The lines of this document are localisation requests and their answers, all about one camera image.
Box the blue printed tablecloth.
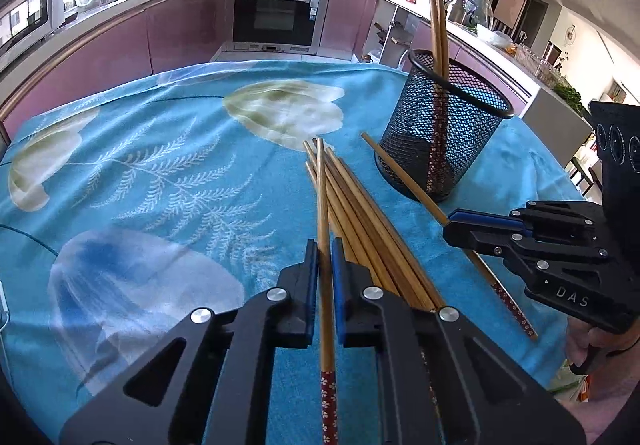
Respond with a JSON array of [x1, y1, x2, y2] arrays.
[[0, 59, 576, 445]]

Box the person's right forearm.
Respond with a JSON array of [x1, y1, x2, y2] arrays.
[[575, 360, 640, 445]]

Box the bunch of wooden chopsticks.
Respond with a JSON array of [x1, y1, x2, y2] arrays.
[[302, 138, 447, 313]]

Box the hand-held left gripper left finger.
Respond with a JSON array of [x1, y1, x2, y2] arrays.
[[59, 239, 320, 445]]

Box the steel pot glass lid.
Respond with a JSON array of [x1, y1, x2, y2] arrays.
[[444, 0, 494, 29]]

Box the black built-in oven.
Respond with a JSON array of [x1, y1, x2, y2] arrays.
[[231, 0, 327, 52]]

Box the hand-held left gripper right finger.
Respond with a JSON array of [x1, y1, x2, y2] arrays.
[[331, 238, 587, 445]]

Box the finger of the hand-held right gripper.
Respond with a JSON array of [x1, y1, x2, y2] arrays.
[[448, 201, 604, 239], [443, 225, 640, 334]]

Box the person's right hand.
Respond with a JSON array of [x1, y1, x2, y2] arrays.
[[566, 322, 603, 375]]

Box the black mesh utensil holder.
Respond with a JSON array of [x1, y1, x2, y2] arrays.
[[378, 49, 516, 204]]

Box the purple kitchen cabinets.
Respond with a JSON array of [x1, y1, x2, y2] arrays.
[[0, 0, 532, 136]]

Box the silver microwave oven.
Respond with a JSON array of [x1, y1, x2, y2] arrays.
[[0, 0, 67, 62]]

